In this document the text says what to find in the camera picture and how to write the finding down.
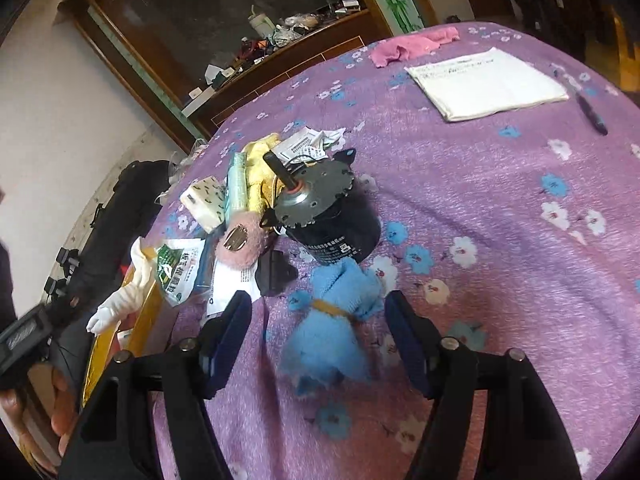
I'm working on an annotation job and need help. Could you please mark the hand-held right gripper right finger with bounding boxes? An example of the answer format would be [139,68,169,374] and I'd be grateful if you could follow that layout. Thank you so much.
[384,290,583,480]

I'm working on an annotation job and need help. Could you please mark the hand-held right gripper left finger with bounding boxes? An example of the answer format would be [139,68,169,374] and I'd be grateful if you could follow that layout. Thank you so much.
[57,290,253,480]

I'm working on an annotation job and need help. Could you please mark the gold cardboard box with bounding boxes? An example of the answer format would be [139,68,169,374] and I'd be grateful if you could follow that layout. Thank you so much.
[82,265,166,406]

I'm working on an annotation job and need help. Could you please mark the yellow towel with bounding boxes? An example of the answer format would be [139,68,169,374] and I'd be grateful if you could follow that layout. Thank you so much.
[242,132,281,213]

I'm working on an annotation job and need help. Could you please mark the person's left hand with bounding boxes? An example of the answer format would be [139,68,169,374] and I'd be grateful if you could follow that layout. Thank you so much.
[0,362,82,472]

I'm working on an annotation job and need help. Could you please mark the white paper leaflet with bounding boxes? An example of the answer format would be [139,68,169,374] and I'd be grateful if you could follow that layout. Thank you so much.
[205,255,263,318]

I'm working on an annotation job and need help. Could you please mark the small black object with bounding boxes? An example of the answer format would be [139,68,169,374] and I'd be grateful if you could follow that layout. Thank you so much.
[255,249,298,297]

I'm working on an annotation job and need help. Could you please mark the pink fluffy hair clip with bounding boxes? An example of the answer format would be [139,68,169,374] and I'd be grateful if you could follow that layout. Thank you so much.
[214,211,273,271]

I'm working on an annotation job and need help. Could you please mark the green and white packet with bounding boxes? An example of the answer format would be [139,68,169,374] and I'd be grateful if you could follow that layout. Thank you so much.
[155,238,207,308]

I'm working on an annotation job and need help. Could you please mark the white glove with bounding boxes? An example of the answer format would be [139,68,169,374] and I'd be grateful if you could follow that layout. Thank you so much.
[86,238,156,335]

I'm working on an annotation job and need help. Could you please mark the white spotted tissue pack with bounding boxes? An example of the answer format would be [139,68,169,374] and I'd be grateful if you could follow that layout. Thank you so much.
[180,176,227,234]

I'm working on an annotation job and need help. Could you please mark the black electric motor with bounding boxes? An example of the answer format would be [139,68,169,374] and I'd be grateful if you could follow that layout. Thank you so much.
[260,147,382,266]

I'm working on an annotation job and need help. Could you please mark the pale green wrapped pack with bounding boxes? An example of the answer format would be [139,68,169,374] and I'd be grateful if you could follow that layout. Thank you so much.
[225,152,251,226]

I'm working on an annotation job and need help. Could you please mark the purple floral bedsheet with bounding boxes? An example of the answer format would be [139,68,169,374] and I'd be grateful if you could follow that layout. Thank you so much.
[145,22,640,480]

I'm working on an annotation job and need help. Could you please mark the black leather sofa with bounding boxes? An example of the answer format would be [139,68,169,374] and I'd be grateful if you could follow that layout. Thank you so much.
[45,160,173,313]

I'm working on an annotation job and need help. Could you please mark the white printed paper labels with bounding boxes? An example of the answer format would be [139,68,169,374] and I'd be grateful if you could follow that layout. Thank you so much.
[279,127,347,162]

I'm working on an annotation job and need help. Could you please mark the flat white box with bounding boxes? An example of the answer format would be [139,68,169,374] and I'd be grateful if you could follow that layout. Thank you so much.
[181,96,212,119]

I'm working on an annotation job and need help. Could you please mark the white notebook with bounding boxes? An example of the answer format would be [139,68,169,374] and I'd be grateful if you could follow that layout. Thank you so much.
[406,47,571,122]

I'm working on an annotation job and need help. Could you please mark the wooden cabinet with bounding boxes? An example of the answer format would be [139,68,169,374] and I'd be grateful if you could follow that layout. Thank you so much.
[60,0,441,153]

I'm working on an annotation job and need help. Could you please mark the black pen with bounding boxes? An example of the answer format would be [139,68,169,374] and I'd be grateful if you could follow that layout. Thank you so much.
[552,64,609,136]

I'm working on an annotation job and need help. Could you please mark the pink cloth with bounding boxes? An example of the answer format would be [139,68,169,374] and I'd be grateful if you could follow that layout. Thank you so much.
[370,26,461,67]

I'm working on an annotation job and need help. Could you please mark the crumpled plastic bag on shelf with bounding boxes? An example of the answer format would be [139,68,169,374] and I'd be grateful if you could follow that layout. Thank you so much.
[272,24,307,47]

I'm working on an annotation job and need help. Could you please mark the white kettle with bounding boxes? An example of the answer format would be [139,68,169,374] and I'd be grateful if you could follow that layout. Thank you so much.
[248,5,277,37]

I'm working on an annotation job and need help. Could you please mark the dark hanging clothes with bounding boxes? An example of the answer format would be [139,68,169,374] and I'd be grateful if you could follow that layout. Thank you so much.
[500,0,603,61]

